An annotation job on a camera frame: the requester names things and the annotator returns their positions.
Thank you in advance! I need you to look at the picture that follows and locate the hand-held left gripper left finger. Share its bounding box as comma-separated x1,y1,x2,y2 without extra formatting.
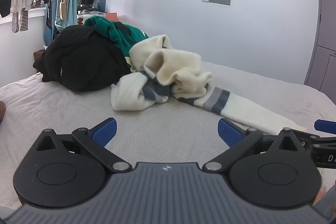
34,118,132,173

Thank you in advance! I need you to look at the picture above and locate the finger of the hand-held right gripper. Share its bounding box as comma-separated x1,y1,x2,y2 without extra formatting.
314,119,336,133
290,128,336,148

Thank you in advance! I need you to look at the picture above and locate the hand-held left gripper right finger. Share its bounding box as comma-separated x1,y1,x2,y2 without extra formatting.
202,118,307,172

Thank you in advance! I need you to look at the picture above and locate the cream striped knit sweater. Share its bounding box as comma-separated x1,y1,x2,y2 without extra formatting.
110,34,306,135

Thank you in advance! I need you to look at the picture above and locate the person's leg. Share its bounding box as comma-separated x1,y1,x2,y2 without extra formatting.
312,182,336,224

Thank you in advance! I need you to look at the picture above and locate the grey wardrobe door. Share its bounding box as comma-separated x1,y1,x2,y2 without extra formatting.
304,0,336,106

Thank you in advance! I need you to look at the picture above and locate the green sweater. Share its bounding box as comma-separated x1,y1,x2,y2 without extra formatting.
84,16,149,63

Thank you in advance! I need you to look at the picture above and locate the dark brown nightstand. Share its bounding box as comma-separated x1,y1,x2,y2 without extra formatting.
33,49,48,61

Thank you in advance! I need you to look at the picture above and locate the patterned cloth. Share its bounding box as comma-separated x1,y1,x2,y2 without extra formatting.
77,9,107,25

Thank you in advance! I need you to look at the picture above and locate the light blue curtain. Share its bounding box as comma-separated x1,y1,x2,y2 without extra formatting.
43,0,82,46

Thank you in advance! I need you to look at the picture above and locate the hanging black white striped garment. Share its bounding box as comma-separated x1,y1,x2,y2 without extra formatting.
11,10,29,33

